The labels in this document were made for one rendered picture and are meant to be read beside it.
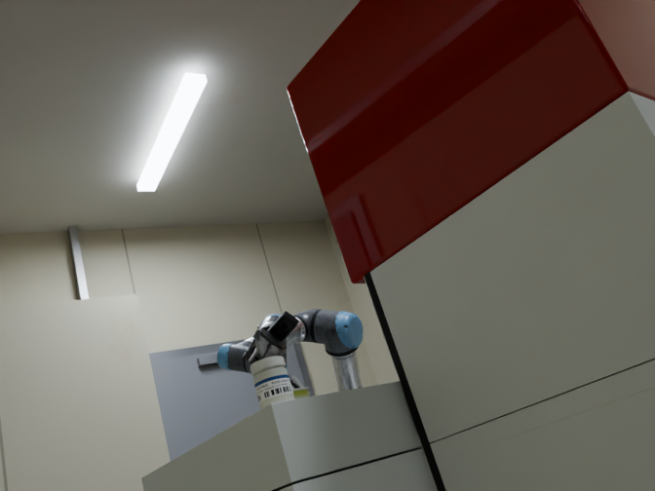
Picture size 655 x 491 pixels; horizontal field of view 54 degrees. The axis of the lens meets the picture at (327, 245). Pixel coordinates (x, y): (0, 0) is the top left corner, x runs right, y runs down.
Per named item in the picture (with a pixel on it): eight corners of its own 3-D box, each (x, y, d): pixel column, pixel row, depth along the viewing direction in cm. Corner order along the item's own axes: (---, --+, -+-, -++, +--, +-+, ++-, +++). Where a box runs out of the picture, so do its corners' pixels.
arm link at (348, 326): (348, 425, 246) (323, 302, 224) (384, 432, 239) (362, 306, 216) (334, 446, 236) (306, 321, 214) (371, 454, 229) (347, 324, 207)
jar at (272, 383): (302, 399, 127) (289, 354, 130) (273, 404, 122) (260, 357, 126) (284, 409, 132) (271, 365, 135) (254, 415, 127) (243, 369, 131)
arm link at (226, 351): (298, 303, 231) (212, 340, 188) (326, 305, 225) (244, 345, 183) (300, 334, 232) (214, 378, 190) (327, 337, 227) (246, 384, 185)
